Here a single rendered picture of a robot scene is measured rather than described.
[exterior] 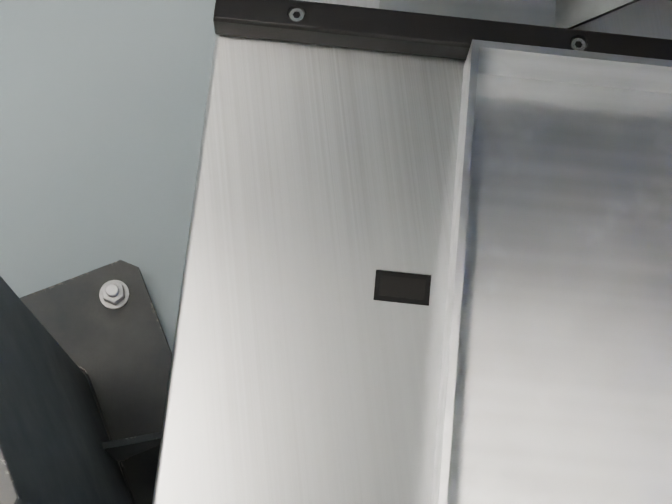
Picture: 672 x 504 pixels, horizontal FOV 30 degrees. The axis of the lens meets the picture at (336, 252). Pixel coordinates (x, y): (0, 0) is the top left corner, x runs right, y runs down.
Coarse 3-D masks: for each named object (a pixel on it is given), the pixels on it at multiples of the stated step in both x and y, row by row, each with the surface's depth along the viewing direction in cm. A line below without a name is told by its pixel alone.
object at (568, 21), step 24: (384, 0) 71; (408, 0) 71; (432, 0) 71; (456, 0) 71; (480, 0) 71; (504, 0) 71; (528, 0) 71; (552, 0) 71; (576, 0) 70; (600, 0) 68; (624, 0) 67; (528, 24) 71; (552, 24) 71; (576, 24) 69
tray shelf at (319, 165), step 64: (320, 0) 71; (640, 0) 72; (256, 64) 70; (320, 64) 70; (384, 64) 70; (448, 64) 70; (256, 128) 68; (320, 128) 69; (384, 128) 69; (448, 128) 69; (256, 192) 68; (320, 192) 68; (384, 192) 68; (448, 192) 68; (192, 256) 66; (256, 256) 66; (320, 256) 67; (384, 256) 67; (448, 256) 67; (192, 320) 65; (256, 320) 66; (320, 320) 66; (384, 320) 66; (192, 384) 64; (256, 384) 65; (320, 384) 65; (384, 384) 65; (192, 448) 64; (256, 448) 64; (320, 448) 64; (384, 448) 64
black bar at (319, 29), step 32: (224, 0) 68; (256, 0) 68; (288, 0) 68; (224, 32) 69; (256, 32) 69; (288, 32) 69; (320, 32) 68; (352, 32) 68; (384, 32) 68; (416, 32) 68; (448, 32) 68; (480, 32) 68; (512, 32) 68; (544, 32) 68; (576, 32) 69
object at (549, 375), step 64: (512, 64) 68; (576, 64) 67; (640, 64) 67; (512, 128) 69; (576, 128) 69; (640, 128) 69; (512, 192) 68; (576, 192) 68; (640, 192) 68; (512, 256) 67; (576, 256) 67; (640, 256) 67; (448, 320) 64; (512, 320) 66; (576, 320) 66; (640, 320) 66; (448, 384) 61; (512, 384) 65; (576, 384) 65; (640, 384) 65; (448, 448) 61; (512, 448) 64; (576, 448) 64; (640, 448) 64
